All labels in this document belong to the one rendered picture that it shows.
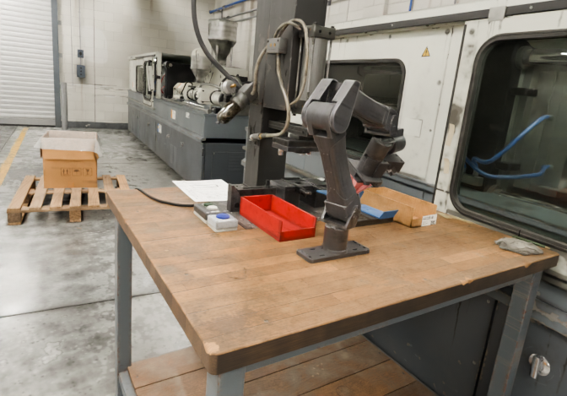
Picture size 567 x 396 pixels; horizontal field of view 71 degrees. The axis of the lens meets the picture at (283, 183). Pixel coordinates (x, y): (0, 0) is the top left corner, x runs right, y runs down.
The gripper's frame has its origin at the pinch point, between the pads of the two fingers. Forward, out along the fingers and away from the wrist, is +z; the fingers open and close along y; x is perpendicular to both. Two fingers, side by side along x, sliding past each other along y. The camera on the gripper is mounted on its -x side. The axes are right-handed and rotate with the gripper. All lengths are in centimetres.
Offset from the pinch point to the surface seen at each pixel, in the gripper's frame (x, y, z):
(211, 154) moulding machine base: -70, 276, 183
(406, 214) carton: -23.9, -3.1, 5.9
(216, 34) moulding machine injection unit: -115, 478, 120
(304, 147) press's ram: 4.7, 25.0, 0.9
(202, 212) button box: 39.3, 12.9, 18.4
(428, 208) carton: -35.3, -1.6, 5.3
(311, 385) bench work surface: -9, -21, 78
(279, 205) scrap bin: 14.3, 12.1, 15.4
